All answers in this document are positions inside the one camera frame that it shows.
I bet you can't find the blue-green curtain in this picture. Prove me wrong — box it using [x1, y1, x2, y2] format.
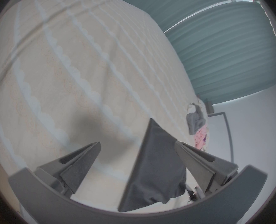
[164, 0, 276, 104]
[104, 0, 255, 33]

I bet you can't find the pink garment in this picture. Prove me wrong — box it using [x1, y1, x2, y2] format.
[194, 127, 209, 150]

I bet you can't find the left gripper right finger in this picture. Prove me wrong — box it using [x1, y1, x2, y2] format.
[175, 141, 239, 194]

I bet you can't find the white printed pillow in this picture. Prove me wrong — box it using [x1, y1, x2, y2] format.
[196, 98, 209, 125]

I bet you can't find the bed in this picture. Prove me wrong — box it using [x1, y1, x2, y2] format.
[0, 0, 234, 215]

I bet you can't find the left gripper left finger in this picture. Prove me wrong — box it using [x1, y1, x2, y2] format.
[35, 141, 101, 194]

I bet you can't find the grey garment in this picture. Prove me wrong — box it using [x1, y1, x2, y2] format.
[186, 103, 207, 135]

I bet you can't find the black T-shirt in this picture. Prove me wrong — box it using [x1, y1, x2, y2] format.
[118, 118, 187, 213]

